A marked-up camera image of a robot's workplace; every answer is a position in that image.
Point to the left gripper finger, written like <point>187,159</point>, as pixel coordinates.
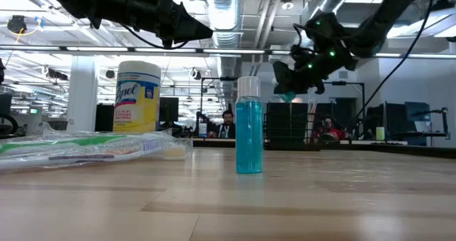
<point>194,21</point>
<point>192,35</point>

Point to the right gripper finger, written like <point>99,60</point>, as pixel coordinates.
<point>316,87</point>
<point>288,78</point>

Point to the teal toothbrush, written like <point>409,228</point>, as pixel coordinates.
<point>286,97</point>

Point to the blue mouthwash bottle white cap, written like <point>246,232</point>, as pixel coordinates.
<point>249,137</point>

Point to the purple toothbrush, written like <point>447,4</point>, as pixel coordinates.
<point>89,158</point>

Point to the grey monitor on arm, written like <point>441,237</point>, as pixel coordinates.
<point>415,107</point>

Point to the person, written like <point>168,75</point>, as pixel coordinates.
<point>333,132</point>
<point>227,128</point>

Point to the black computer monitor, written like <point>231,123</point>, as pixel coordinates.
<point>169,109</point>

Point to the light green cup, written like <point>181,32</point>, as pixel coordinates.
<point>380,134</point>

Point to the dark desk monitors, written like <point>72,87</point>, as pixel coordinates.
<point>392,118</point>

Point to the yellow disinfecting wipes canister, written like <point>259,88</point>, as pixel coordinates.
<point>137,102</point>

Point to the white bottle blue label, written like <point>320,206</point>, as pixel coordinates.
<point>203,131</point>

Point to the white pillar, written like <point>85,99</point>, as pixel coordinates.
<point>82,91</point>

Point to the black cabinet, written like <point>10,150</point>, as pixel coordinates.
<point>104,118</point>

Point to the dark laptop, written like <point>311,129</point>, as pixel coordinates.
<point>57,125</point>

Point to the black metal frame stand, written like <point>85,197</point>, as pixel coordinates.
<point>347,83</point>
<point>217,78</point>

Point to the black aluminium table frame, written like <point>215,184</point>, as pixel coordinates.
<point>392,150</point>

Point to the black ceiling camera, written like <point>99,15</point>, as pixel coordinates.
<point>16,23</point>

